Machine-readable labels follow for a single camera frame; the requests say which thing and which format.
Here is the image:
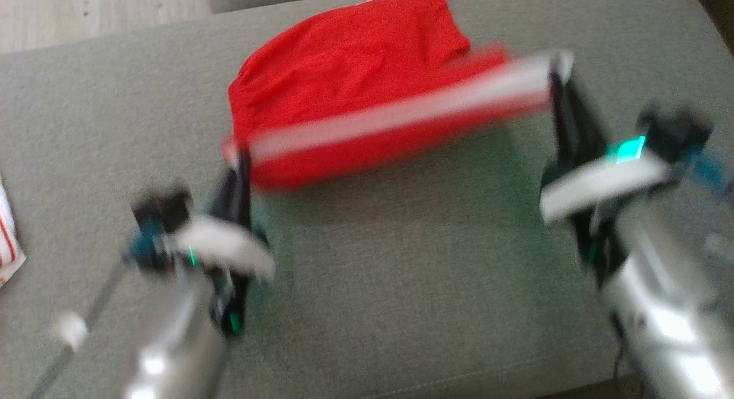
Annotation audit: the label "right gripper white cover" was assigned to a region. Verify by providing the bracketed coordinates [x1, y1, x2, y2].
[539, 72, 674, 285]

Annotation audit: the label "red basketball jersey white sleeves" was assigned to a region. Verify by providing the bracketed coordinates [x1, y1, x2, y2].
[0, 173, 28, 288]

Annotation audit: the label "red shorts with white stripe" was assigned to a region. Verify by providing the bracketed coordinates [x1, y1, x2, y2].
[222, 0, 574, 192]

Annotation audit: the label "large grey sofa seat cushion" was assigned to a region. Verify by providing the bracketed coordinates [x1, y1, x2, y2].
[0, 0, 734, 399]

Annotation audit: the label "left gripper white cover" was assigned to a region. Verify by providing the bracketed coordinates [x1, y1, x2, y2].
[172, 150, 277, 337]

